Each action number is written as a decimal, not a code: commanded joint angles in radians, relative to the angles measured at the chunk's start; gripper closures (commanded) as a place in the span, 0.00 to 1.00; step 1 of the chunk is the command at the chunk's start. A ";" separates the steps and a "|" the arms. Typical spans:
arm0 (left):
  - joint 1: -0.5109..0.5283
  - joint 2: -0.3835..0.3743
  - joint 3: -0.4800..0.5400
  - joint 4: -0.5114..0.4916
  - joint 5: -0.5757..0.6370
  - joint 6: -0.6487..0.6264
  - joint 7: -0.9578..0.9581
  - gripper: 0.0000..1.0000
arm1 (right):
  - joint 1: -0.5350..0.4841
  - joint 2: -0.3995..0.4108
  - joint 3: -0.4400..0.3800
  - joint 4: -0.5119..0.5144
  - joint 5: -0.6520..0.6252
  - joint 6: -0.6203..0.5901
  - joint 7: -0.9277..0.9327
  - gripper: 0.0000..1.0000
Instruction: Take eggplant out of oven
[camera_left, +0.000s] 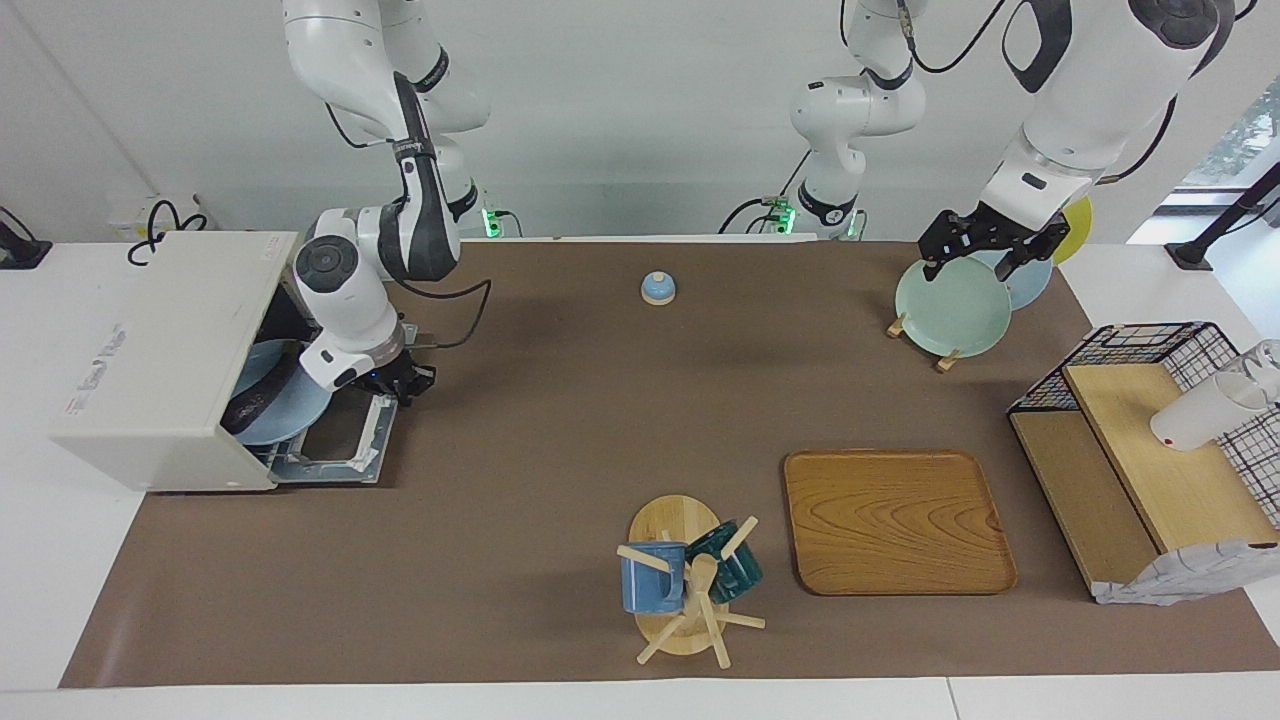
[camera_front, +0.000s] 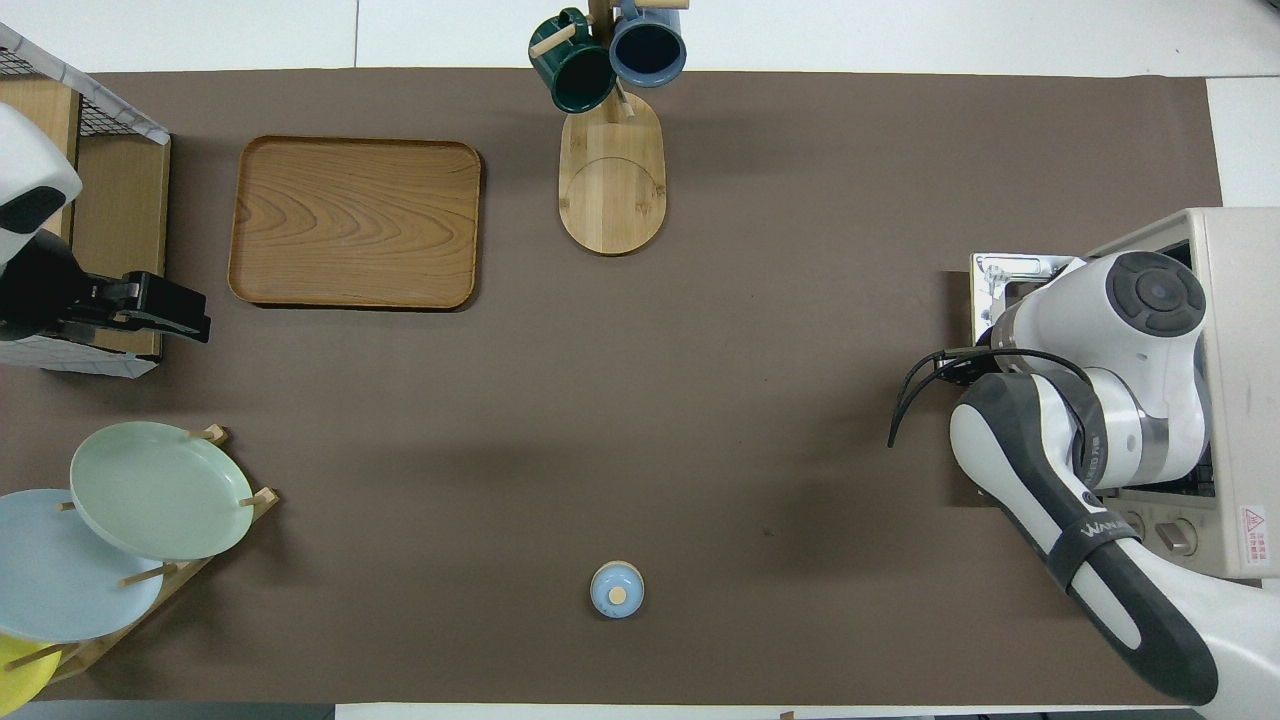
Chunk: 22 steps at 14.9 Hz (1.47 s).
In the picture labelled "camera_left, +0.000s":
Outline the yellow plate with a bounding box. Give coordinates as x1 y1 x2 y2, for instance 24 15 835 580
1055 195 1093 266

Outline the black base cable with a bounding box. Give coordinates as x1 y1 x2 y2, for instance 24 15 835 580
720 150 813 238

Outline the wooden mug tree stand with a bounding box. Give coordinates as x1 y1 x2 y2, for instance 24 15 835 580
616 494 767 669

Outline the black table clamp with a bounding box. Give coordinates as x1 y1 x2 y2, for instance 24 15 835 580
0 207 53 271

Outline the pale green plate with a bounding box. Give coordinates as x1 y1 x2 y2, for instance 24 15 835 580
895 257 1013 358

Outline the light blue round plate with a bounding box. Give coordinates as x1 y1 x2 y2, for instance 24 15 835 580
232 340 336 446
968 248 1053 311

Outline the cream toaster oven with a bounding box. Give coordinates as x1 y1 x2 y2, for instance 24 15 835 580
50 232 331 493

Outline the clear glass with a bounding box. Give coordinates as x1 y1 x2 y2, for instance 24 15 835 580
1240 340 1280 401

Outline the wooden shelf with wire mesh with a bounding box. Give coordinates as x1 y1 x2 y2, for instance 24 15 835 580
1008 322 1280 601

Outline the black oven power cable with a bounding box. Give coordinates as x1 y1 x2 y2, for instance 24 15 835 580
127 200 209 266

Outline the brown table mat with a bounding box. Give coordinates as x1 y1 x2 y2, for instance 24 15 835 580
58 240 1280 689

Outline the dark purple eggplant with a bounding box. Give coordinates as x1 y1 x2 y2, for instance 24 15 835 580
222 350 301 434

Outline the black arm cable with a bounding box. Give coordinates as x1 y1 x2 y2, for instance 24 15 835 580
840 0 1011 76
395 278 494 351

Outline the glass oven door with handle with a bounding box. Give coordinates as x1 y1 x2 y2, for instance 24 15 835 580
262 392 401 487

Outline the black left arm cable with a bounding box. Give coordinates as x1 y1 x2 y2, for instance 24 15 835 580
840 0 1011 76

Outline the grey white patterned cloth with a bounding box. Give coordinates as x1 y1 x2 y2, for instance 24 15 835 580
1093 538 1280 607

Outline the white cup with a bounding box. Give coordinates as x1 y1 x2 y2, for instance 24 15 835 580
1150 372 1271 452

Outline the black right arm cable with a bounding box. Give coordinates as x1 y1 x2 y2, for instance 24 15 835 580
395 278 494 351

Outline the blue mug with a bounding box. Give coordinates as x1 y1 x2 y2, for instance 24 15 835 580
620 541 689 615

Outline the white wall socket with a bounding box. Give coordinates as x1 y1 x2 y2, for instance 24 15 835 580
108 195 216 241

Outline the black stand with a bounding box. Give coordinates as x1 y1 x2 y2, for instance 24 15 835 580
1165 160 1280 271

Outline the wooden serving tray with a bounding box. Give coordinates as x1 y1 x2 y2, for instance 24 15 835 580
783 449 1019 597

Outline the dark green mug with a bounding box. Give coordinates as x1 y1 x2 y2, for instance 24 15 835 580
686 520 765 605

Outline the wooden plate rack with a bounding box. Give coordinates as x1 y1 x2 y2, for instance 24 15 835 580
886 312 963 373

